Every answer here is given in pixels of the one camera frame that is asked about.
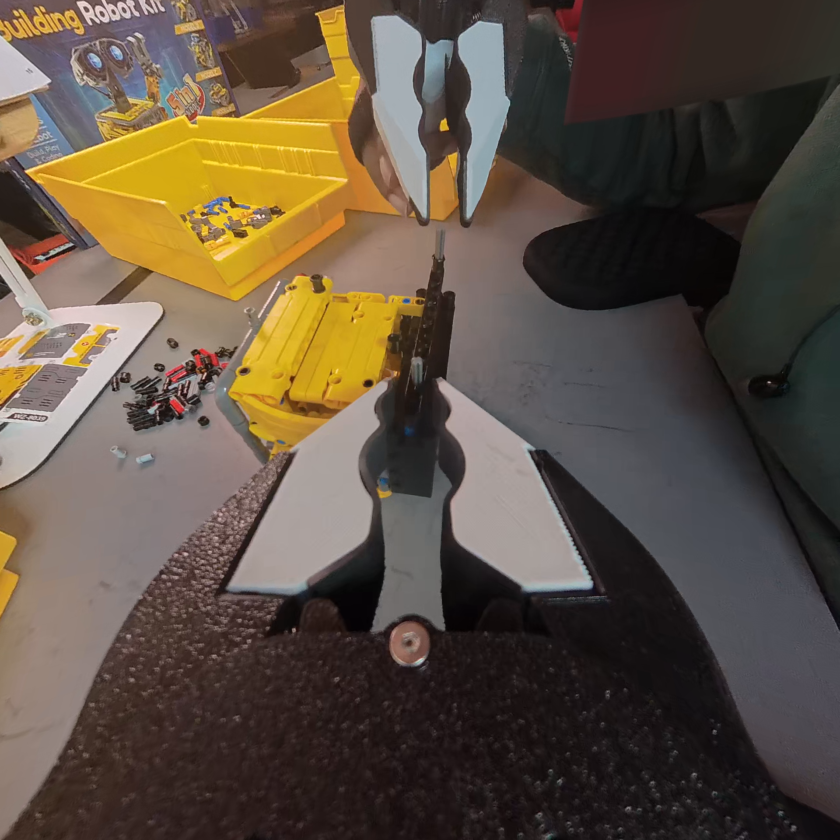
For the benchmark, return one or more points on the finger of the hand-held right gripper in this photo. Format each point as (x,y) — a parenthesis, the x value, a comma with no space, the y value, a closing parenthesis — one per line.
(397,98)
(489,98)

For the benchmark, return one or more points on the white book stand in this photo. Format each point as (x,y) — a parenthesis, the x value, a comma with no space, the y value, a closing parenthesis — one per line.
(131,328)

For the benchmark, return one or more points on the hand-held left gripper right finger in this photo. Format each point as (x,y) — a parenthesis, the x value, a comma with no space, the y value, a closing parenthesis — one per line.
(518,512)

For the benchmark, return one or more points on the pile of black red pins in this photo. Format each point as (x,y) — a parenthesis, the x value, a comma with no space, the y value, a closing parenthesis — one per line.
(164,394)

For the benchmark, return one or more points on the yellow black lego model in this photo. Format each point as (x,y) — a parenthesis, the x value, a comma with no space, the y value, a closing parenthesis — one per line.
(308,348)

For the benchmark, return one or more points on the wooden stand board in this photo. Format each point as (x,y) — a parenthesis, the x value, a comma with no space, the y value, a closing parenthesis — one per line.
(16,124)

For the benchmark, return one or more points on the yellow grey sticker sheet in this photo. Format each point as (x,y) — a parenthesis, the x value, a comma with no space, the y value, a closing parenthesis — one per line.
(59,374)

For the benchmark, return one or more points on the blue robot kit box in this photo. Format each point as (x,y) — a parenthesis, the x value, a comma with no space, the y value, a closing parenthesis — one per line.
(131,65)

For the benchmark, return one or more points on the person's right hand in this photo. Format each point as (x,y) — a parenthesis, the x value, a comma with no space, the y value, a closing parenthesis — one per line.
(387,174)

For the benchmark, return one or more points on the heap of small lego parts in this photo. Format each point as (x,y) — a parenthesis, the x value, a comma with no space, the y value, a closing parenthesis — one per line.
(229,223)

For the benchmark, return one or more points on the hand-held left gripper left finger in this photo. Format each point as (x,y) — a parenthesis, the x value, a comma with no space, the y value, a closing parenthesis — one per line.
(308,512)

